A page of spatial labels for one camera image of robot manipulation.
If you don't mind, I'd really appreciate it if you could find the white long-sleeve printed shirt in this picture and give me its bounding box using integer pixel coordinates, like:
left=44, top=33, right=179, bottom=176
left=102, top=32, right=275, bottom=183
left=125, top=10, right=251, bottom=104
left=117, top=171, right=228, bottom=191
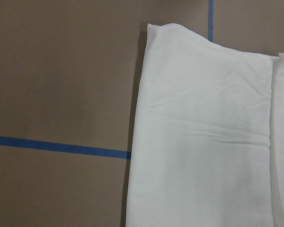
left=126, top=24, right=284, bottom=227

